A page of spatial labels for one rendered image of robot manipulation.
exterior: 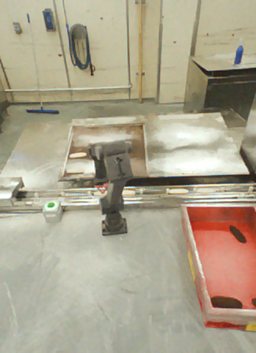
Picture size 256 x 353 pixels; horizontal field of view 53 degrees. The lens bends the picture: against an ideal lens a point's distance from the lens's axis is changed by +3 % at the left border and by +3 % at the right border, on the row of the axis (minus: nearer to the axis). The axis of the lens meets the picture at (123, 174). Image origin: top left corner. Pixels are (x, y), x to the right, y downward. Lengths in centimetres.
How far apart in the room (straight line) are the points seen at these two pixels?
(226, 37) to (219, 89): 216
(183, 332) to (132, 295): 20
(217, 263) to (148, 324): 36
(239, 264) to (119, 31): 416
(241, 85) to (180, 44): 179
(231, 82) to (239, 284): 227
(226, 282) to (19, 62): 475
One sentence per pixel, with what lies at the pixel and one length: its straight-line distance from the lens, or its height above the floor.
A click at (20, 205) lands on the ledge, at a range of 140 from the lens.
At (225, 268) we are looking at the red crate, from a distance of 113.
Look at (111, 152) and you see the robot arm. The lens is 78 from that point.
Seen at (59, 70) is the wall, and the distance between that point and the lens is 501.
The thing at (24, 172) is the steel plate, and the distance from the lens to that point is 171.
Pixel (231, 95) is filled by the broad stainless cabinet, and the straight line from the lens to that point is 303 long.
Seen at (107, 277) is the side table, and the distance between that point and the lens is 106.
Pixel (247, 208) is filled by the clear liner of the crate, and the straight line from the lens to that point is 126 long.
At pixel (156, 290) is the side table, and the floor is 82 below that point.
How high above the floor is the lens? 172
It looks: 36 degrees down
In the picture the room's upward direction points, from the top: 3 degrees counter-clockwise
